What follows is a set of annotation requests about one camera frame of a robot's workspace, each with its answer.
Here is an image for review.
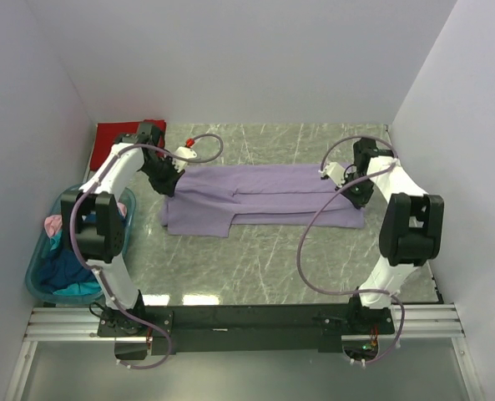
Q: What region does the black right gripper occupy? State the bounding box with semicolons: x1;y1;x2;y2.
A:
336;172;375;210

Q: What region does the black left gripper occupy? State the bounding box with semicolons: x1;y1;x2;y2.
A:
141;155;185;197

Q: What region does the lavender t shirt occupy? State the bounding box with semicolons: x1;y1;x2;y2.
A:
159;164;365;238

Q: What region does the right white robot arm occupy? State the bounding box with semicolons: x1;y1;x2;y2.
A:
343;138;444;333

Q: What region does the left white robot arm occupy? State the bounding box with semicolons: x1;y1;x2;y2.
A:
60;122;184;336

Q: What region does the teal plastic laundry basket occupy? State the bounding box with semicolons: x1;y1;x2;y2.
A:
24;183;138;302

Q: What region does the folded red t shirt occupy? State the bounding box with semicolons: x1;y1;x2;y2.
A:
89;119;167;170

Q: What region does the pink garment in basket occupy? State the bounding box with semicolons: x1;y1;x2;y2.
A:
43;202;128;238

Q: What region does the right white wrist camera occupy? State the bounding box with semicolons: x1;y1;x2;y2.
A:
319;162;349;190

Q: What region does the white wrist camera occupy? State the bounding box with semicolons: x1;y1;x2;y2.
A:
319;162;349;190
172;139;198;173

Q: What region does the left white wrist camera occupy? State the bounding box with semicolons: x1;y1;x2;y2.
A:
172;139;198;173

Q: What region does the aluminium frame rail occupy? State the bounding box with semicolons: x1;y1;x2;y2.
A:
23;304;465;343

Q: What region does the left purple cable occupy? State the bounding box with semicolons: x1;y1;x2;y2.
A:
69;133;224;372

